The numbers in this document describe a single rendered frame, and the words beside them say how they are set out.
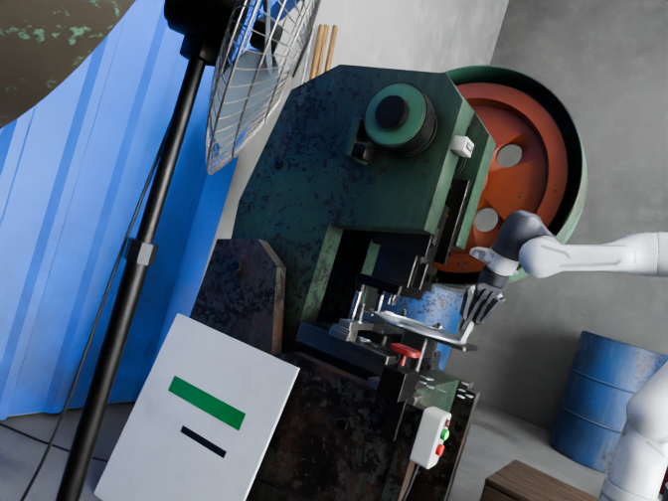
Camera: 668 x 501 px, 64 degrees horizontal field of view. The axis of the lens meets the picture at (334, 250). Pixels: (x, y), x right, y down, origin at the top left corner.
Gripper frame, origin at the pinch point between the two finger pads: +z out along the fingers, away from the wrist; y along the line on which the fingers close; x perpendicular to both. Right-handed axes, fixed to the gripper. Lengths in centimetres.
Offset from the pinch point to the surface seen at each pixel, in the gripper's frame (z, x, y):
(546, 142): -57, 44, 23
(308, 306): 13.6, 16.5, -42.2
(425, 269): -10.5, 11.6, -14.1
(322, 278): 5.5, 21.5, -39.9
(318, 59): -52, 165, -43
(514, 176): -42, 47, 20
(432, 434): 15.0, -31.2, -15.4
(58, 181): 16, 67, -129
